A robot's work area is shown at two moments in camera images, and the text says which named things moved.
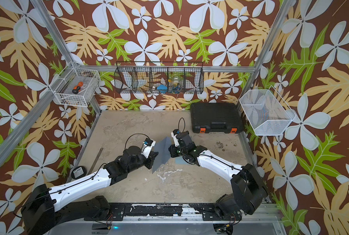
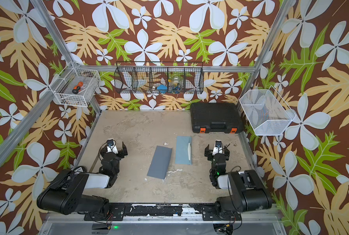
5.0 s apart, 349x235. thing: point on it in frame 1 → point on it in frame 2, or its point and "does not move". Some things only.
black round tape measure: (78, 172) does not move
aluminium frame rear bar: (165, 67) does not move
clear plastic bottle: (176, 87) does not move
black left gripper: (151, 158) → (121, 153)
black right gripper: (172, 148) → (209, 152)
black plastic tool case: (216, 117) does not move
